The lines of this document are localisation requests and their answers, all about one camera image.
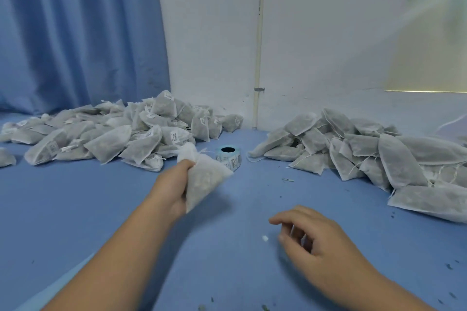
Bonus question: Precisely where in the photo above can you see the person's left hand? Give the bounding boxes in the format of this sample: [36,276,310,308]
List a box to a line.
[144,158,197,224]

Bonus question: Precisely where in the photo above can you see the person's right hand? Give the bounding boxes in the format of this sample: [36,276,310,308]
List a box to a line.
[268,205,396,302]

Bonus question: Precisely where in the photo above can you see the white sachet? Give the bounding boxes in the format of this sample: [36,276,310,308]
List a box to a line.
[176,141,235,214]

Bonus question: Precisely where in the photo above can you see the blue label roll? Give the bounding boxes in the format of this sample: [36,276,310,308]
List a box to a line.
[15,144,242,311]

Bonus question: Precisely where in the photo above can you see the pile of labelled herb bags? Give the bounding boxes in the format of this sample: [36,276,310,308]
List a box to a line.
[0,90,245,173]

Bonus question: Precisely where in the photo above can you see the pile of unlabelled herb bags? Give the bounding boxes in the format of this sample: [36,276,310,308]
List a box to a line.
[247,108,467,224]

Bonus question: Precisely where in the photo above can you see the lone white pouch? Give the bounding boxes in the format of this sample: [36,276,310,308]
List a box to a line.
[0,147,17,169]

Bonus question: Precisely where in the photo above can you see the person's left forearm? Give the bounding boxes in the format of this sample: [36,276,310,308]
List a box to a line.
[42,201,176,311]

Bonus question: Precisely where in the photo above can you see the blue curtain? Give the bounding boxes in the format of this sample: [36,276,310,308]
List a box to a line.
[0,0,172,116]

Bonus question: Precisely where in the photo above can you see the white wall pipe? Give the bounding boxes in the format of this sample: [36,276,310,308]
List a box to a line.
[252,0,267,130]

